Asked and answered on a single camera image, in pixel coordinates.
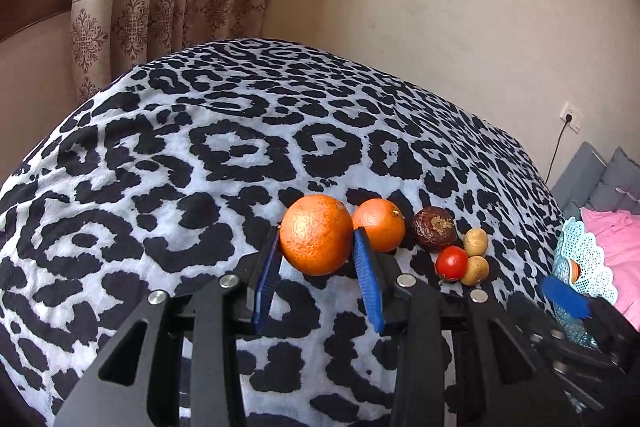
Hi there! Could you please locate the black power cable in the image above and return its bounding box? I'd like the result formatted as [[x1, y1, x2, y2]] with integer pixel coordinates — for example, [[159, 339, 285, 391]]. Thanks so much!
[[547, 119, 571, 188]]

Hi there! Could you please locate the pink blanket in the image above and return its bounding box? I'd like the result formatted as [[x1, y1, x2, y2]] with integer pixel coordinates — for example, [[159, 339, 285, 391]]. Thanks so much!
[[580, 206, 640, 318]]

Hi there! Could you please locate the light blue plastic basket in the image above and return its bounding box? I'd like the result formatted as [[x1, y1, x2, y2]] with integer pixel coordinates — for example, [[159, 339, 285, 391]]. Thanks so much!
[[550, 216, 617, 350]]

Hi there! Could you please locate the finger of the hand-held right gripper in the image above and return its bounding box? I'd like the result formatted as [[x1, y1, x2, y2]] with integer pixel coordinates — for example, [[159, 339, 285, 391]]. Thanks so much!
[[507, 294, 556, 343], [542, 276, 592, 321]]

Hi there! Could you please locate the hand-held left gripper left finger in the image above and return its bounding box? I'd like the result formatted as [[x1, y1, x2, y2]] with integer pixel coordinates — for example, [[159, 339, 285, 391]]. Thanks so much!
[[52, 224, 283, 427]]

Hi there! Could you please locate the grey cushion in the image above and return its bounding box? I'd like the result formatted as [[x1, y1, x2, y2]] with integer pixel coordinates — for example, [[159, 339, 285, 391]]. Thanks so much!
[[550, 142, 608, 220], [592, 147, 640, 214]]

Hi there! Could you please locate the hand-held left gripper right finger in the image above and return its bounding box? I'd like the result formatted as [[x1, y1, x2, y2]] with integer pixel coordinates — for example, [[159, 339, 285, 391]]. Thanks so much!
[[352, 227, 583, 427]]

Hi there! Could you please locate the dark wrinkled passion fruit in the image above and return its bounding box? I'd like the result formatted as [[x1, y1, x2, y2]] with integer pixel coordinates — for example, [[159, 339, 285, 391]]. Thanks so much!
[[411, 206, 458, 253]]

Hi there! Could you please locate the black and white leopard blanket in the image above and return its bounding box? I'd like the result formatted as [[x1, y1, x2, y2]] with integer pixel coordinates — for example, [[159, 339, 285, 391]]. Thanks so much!
[[0, 38, 568, 427]]

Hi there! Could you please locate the small tan longan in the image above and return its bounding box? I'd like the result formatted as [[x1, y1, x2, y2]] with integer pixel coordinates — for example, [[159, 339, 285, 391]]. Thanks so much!
[[463, 228, 489, 257], [460, 255, 490, 286]]

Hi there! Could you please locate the red cherry tomato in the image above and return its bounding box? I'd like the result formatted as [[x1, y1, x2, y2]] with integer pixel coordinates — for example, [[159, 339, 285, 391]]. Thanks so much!
[[434, 245, 469, 282]]

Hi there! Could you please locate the small deep orange mandarin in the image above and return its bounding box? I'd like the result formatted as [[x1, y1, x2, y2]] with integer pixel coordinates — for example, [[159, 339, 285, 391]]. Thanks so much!
[[351, 198, 406, 254], [279, 194, 354, 277]]

